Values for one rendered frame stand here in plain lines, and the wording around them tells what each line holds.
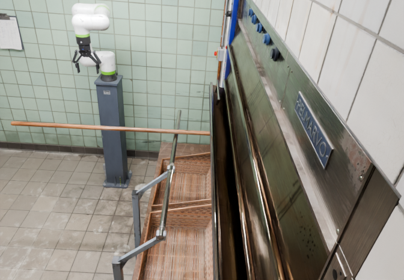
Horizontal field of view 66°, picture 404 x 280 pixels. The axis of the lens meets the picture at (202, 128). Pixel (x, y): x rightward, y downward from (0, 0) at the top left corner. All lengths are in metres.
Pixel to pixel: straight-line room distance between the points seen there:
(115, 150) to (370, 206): 2.89
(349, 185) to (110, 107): 2.59
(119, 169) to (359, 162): 3.00
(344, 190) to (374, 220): 0.11
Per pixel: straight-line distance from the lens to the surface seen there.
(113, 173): 3.42
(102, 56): 2.82
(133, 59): 3.30
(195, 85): 3.32
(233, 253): 1.18
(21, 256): 3.14
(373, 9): 0.54
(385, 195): 0.47
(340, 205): 0.60
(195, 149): 3.02
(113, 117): 3.02
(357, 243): 0.53
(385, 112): 0.47
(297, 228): 0.77
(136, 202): 2.06
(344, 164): 0.59
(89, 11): 2.67
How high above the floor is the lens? 2.34
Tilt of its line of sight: 32 degrees down
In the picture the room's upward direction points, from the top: 5 degrees clockwise
